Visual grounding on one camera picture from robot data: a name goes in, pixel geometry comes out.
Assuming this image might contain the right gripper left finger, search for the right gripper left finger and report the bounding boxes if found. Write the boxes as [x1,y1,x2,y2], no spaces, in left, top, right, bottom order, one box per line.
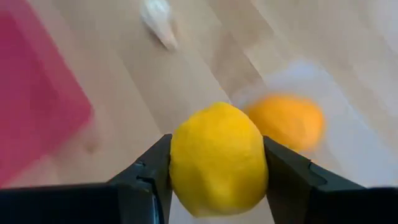
[0,133,174,224]

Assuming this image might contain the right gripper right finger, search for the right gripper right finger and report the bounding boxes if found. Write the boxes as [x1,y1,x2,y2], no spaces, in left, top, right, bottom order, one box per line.
[262,135,398,224]

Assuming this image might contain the yellow lemon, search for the yellow lemon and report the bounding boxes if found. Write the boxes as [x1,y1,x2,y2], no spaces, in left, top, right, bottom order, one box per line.
[169,101,270,218]

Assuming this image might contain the red plastic bin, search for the red plastic bin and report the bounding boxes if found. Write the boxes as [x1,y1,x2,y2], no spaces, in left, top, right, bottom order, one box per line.
[0,0,94,187]

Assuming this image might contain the orange-tinted lemon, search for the orange-tinted lemon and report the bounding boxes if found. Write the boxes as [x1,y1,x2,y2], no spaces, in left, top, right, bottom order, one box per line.
[244,93,326,153]

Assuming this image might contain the white garlic bulb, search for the white garlic bulb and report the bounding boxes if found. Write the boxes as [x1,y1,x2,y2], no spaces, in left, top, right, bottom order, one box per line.
[139,0,180,50]

